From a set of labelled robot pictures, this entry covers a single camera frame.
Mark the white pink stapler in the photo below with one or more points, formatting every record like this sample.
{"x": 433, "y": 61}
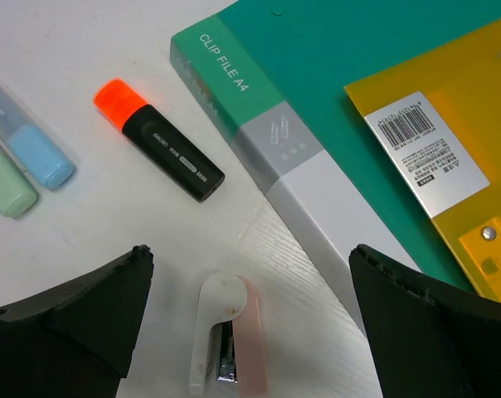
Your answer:
{"x": 228, "y": 345}

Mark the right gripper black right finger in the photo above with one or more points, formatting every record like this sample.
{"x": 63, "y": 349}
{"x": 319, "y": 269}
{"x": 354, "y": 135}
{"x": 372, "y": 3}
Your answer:
{"x": 427, "y": 338}

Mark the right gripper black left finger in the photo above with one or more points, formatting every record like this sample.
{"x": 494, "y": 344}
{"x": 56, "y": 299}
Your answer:
{"x": 76, "y": 339}

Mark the yellow translucent folder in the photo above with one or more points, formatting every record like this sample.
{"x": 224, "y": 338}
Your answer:
{"x": 438, "y": 117}

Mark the green pastel highlighter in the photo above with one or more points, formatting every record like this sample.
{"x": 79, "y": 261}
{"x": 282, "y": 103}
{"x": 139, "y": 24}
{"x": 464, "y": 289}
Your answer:
{"x": 17, "y": 195}

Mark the blue pastel highlighter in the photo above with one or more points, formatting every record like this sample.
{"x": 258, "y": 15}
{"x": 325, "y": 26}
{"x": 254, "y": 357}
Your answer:
{"x": 25, "y": 135}

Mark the orange black highlighter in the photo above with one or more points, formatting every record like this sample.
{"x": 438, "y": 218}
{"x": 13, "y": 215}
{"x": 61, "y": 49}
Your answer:
{"x": 153, "y": 134}

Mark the green clip file folder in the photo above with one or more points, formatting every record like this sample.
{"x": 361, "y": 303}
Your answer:
{"x": 271, "y": 76}

